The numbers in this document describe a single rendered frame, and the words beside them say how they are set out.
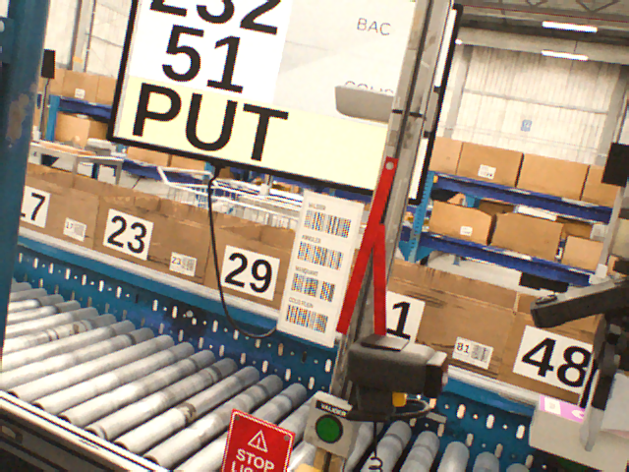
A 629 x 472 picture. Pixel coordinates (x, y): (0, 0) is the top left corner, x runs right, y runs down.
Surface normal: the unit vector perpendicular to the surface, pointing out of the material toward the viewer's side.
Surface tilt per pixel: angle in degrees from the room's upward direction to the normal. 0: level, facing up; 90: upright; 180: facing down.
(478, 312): 90
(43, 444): 90
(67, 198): 90
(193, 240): 90
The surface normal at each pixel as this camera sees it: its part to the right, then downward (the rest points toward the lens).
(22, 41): 0.38, 0.21
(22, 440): -0.37, 0.06
